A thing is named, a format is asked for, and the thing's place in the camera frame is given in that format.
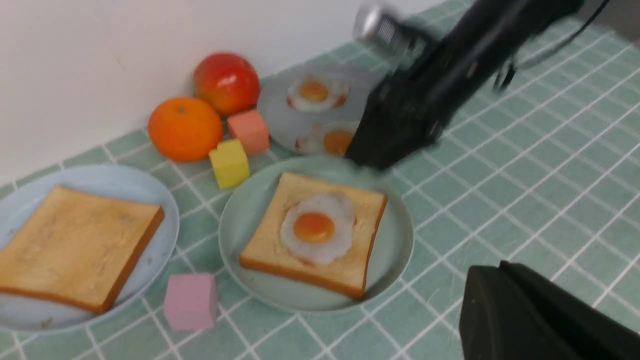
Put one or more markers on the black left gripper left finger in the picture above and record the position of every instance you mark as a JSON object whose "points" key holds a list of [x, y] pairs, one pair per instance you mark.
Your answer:
{"points": [[498, 322]]}

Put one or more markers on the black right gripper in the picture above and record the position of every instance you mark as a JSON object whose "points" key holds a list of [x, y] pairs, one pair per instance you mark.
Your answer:
{"points": [[412, 106]]}

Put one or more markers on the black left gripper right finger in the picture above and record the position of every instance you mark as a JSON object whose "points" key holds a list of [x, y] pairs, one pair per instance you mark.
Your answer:
{"points": [[590, 333]]}

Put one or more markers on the fried egg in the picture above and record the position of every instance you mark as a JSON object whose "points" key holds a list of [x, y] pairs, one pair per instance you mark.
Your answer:
{"points": [[316, 94], [319, 229], [327, 139]]}

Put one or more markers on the toast slice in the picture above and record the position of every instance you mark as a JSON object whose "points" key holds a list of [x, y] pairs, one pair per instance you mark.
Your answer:
{"points": [[78, 249], [346, 275]]}

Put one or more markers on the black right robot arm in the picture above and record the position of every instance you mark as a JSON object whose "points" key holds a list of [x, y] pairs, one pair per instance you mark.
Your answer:
{"points": [[503, 27]]}

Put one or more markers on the grey plate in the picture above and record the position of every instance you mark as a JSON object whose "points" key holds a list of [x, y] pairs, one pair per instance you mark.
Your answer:
{"points": [[286, 124]]}

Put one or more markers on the pale green plate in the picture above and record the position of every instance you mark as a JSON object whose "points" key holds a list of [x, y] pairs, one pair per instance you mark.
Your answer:
{"points": [[391, 251]]}

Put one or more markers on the salmon foam cube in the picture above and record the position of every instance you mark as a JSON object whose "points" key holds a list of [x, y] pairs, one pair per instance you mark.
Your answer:
{"points": [[250, 129]]}

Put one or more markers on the red apple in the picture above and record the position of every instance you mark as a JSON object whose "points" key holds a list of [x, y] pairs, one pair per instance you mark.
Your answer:
{"points": [[228, 82]]}

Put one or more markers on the yellow foam block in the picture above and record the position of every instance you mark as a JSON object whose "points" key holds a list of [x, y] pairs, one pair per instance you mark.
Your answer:
{"points": [[229, 163]]}

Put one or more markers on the orange fruit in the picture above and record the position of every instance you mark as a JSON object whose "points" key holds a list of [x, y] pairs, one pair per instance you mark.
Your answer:
{"points": [[185, 129]]}

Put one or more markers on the pink foam cube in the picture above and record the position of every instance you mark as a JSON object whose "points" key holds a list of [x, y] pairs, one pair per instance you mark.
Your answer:
{"points": [[191, 301]]}

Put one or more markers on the light blue plate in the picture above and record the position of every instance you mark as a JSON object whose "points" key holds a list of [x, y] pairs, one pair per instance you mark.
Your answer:
{"points": [[27, 315]]}

